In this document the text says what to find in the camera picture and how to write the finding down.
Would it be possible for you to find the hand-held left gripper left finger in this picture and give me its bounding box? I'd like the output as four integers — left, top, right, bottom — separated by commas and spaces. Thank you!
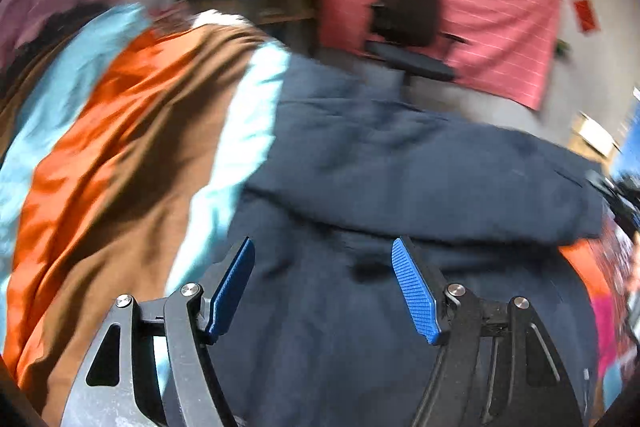
60, 236, 257, 427

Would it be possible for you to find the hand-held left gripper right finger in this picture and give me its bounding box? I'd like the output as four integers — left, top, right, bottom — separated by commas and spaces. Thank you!
391, 236, 583, 427

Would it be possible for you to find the navy padded jacket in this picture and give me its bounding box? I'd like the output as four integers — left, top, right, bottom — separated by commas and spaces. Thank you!
165, 54, 608, 427

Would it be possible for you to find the blue dotted cloth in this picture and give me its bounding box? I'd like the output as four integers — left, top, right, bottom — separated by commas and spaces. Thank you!
612, 107, 640, 180

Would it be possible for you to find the cardboard box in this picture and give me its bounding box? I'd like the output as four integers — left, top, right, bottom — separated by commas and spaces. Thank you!
570, 111, 618, 158

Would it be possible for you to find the striped bedsheet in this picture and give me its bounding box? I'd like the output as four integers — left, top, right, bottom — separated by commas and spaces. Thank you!
0, 2, 621, 427

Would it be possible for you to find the black office chair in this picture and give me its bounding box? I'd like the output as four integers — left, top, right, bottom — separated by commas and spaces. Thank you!
364, 0, 471, 82

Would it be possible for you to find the red wall paper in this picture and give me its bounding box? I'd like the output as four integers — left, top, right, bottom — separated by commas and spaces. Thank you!
572, 0, 601, 32

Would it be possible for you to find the pink checked wall cloth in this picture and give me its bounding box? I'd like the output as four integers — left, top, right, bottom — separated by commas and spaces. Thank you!
312, 0, 565, 110

